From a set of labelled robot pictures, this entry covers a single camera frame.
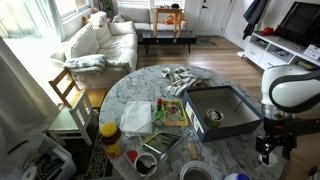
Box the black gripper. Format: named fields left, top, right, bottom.
left=255, top=118, right=320, bottom=160

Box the white orange pill container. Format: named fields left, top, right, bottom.
left=251, top=153, right=278, bottom=172

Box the dark blue cardboard box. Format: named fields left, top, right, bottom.
left=183, top=86, right=263, bottom=142

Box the yellow green tin can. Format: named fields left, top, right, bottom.
left=204, top=109, right=224, bottom=128

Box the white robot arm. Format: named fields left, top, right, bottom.
left=255, top=65, right=320, bottom=164

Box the white blue lotion bottle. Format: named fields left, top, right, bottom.
left=224, top=173, right=250, bottom=180

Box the white tv cabinet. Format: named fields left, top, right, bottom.
left=242, top=31, right=320, bottom=70

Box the small wooden block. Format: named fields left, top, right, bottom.
left=188, top=142, right=198, bottom=160

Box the orange object under towel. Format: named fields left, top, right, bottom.
left=190, top=79, right=210, bottom=89

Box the white round bowl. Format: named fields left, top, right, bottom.
left=180, top=160, right=218, bottom=180

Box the yellow picture book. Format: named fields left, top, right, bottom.
left=162, top=100, right=188, bottom=126

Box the black television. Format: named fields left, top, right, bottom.
left=275, top=1, right=320, bottom=46

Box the black yellow book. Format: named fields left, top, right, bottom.
left=141, top=132, right=180, bottom=155

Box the hanging dark jacket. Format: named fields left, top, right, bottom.
left=242, top=0, right=268, bottom=40

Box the green hot sauce bottle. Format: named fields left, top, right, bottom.
left=154, top=98, right=163, bottom=126

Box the white mug with dark contents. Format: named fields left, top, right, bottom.
left=134, top=152, right=158, bottom=177

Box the red small lid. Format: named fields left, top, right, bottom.
left=127, top=150, right=138, bottom=163

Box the wooden side table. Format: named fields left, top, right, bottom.
left=153, top=7, right=183, bottom=37

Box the black coffee table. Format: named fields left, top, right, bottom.
left=142, top=30, right=197, bottom=52

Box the yellow lid brown jar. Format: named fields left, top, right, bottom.
left=100, top=122, right=121, bottom=157

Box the white sofa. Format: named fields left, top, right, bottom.
left=50, top=5, right=188, bottom=88

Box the grey throw blanket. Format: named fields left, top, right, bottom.
left=64, top=54, right=106, bottom=74

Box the white small chair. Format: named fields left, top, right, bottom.
left=48, top=91, right=94, bottom=146

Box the wooden chair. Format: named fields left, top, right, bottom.
left=49, top=68, right=106, bottom=110

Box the white storage bin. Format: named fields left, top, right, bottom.
left=0, top=134, right=77, bottom=180

